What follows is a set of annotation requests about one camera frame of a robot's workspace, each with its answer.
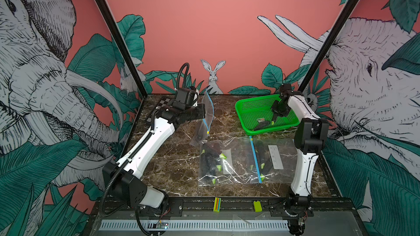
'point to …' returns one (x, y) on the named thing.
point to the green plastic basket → (251, 111)
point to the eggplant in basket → (262, 125)
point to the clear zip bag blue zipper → (275, 159)
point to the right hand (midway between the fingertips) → (274, 108)
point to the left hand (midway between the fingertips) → (206, 108)
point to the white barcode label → (261, 119)
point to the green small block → (257, 206)
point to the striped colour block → (217, 204)
